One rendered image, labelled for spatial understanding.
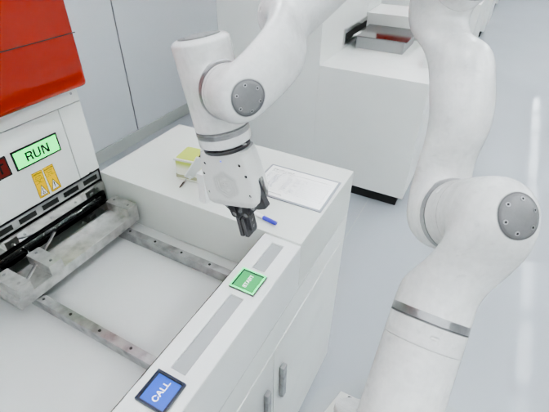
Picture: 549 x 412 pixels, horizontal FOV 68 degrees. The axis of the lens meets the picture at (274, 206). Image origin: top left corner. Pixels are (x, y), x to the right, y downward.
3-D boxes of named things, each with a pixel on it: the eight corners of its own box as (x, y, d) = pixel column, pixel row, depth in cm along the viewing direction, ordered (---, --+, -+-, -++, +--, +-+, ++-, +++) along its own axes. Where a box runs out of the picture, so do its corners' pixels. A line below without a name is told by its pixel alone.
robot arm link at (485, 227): (439, 323, 71) (480, 196, 73) (520, 360, 53) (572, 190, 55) (379, 301, 69) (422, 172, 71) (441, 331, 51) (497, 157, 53)
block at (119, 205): (108, 209, 113) (105, 200, 112) (117, 203, 116) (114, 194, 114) (129, 217, 110) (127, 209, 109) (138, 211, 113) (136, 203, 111)
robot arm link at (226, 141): (182, 135, 62) (187, 153, 63) (229, 136, 58) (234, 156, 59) (214, 114, 68) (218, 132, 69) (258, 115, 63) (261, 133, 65)
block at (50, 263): (29, 263, 96) (24, 254, 94) (42, 255, 99) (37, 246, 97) (52, 275, 93) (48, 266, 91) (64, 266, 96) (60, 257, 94)
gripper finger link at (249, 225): (236, 205, 68) (244, 237, 72) (252, 208, 67) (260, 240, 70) (246, 196, 71) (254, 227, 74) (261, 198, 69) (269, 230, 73)
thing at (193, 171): (186, 198, 103) (180, 152, 95) (195, 190, 106) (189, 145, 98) (206, 205, 101) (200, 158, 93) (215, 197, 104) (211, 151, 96)
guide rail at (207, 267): (99, 228, 116) (96, 220, 114) (104, 224, 118) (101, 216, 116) (248, 293, 97) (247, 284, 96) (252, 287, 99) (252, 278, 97)
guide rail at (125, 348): (11, 291, 97) (6, 283, 95) (19, 286, 98) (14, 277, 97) (176, 387, 78) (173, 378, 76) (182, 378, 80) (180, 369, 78)
